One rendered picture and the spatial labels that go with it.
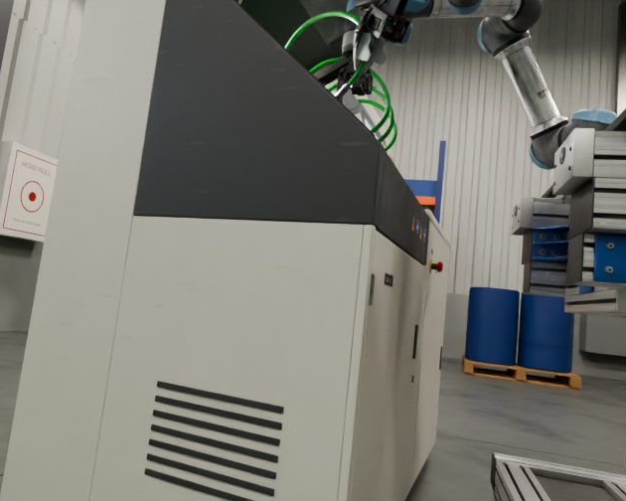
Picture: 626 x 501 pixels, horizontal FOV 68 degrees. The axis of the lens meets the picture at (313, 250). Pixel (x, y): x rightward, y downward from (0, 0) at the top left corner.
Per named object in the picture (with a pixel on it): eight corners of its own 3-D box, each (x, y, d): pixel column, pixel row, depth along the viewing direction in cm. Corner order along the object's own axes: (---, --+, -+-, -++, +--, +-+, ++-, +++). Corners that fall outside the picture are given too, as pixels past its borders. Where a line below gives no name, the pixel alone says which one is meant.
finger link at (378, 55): (373, 80, 115) (385, 42, 109) (361, 69, 119) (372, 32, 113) (383, 80, 117) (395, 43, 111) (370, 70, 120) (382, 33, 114)
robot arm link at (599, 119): (592, 145, 126) (594, 98, 128) (555, 159, 139) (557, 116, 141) (628, 153, 129) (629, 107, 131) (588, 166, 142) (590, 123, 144)
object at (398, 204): (378, 228, 90) (385, 149, 92) (356, 228, 92) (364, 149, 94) (424, 264, 147) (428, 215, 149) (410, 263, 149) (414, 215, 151)
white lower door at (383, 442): (343, 612, 81) (379, 229, 89) (331, 607, 82) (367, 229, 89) (408, 489, 141) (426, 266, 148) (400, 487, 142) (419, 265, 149)
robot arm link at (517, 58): (570, 166, 139) (495, -1, 137) (535, 178, 153) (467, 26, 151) (599, 152, 142) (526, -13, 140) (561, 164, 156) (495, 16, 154)
